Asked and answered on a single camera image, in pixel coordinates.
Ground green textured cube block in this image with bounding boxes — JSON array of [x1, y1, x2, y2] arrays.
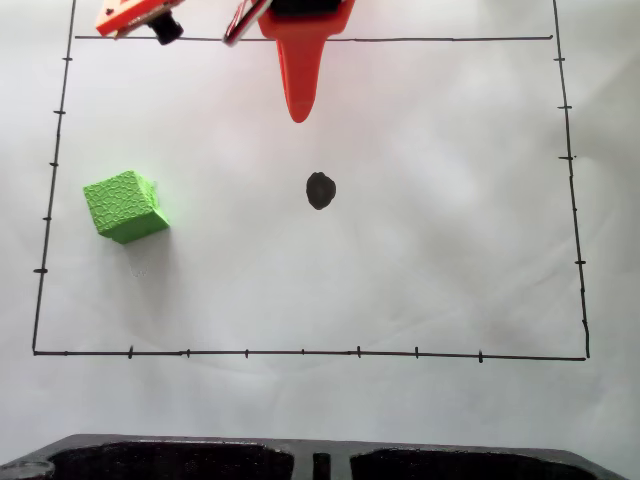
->
[[82, 169, 171, 245]]

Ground black dot mark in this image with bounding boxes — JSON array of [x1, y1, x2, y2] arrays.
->
[[305, 171, 337, 211]]

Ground white paper sheet with rectangle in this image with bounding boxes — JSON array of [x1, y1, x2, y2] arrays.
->
[[0, 0, 640, 454]]

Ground red white black servo cable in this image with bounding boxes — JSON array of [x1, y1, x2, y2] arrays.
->
[[221, 0, 274, 48]]

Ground orange camera mount black lens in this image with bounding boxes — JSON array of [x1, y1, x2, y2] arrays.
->
[[94, 0, 185, 47]]

